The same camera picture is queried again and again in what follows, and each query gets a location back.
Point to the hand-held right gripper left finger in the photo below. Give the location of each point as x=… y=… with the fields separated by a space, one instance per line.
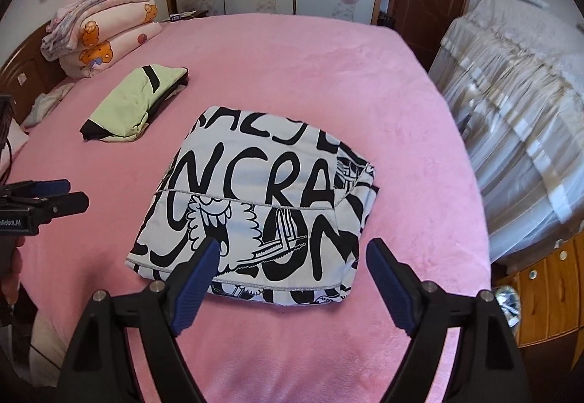
x=196 y=289

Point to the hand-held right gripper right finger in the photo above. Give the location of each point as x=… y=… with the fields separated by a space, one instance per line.
x=392 y=289

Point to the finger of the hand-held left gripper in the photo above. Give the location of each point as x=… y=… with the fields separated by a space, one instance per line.
x=68 y=202
x=52 y=185

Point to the white black printed jacket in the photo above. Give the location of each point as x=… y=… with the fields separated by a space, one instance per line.
x=255 y=184

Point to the person's left hand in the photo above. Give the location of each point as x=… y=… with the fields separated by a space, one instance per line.
x=16 y=268

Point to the white pillow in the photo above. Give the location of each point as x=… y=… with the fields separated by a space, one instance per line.
x=18 y=143

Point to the pale pink cloth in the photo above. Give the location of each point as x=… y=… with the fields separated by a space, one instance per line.
x=45 y=104

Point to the green black folded garment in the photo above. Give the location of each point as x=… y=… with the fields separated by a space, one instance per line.
x=127 y=106

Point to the shiny plastic bag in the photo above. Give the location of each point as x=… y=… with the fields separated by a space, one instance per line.
x=506 y=300

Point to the wooden headboard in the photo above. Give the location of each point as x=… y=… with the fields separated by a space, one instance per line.
x=27 y=70

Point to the wooden drawer cabinet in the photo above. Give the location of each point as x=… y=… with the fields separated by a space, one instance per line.
x=556 y=284

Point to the pink bear print quilt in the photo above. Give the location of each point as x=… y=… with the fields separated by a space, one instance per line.
x=118 y=33

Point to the dark bedside object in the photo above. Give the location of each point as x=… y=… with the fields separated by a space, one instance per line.
x=185 y=16

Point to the pink bed blanket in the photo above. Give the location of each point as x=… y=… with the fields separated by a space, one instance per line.
x=296 y=65

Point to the small black bin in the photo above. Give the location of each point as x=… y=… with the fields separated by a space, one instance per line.
x=385 y=18

